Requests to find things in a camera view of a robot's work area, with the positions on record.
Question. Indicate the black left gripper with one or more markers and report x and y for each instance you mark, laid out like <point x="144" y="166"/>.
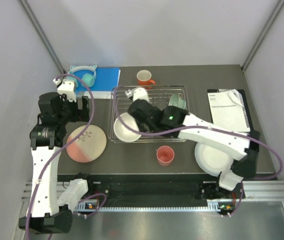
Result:
<point x="80" y="114"/>

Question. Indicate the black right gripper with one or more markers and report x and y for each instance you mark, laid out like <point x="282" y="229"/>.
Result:
<point x="142" y="128"/>

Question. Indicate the orange bowl white inside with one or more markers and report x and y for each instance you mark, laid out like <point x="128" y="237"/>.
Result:
<point x="124" y="134"/>

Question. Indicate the mint green ceramic bowl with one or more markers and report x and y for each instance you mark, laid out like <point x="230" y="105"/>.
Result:
<point x="178" y="101"/>

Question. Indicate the pink and cream floral plate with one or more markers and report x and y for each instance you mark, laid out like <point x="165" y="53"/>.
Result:
<point x="89" y="146"/>

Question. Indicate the white ceramic plate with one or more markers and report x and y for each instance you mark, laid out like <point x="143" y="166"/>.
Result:
<point x="211" y="160"/>

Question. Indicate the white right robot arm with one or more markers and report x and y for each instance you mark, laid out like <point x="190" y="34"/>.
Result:
<point x="174" y="122"/>

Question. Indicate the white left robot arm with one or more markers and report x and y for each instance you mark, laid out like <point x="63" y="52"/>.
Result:
<point x="49" y="213"/>

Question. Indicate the teal cat-ear headphones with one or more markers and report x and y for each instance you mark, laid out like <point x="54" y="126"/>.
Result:
<point x="86" y="72"/>

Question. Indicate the pink plastic cup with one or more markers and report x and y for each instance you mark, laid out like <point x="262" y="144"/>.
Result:
<point x="165" y="155"/>

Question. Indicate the orange ceramic mug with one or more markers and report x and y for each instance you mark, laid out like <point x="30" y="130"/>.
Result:
<point x="144" y="78"/>

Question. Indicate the white instruction booklet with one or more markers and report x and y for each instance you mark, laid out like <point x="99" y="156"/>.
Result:
<point x="228" y="110"/>

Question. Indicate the steel wire dish rack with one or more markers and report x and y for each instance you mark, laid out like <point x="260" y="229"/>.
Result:
<point x="159" y="96"/>

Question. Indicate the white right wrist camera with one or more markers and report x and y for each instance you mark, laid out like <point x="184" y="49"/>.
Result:
<point x="138" y="93"/>

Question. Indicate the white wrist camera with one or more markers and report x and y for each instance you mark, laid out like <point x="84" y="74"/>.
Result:
<point x="66" y="87"/>
<point x="138" y="93"/>

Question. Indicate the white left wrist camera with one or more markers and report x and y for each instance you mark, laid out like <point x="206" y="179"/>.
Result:
<point x="66" y="87"/>

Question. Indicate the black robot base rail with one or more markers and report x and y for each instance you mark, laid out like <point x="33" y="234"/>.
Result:
<point x="154" y="190"/>

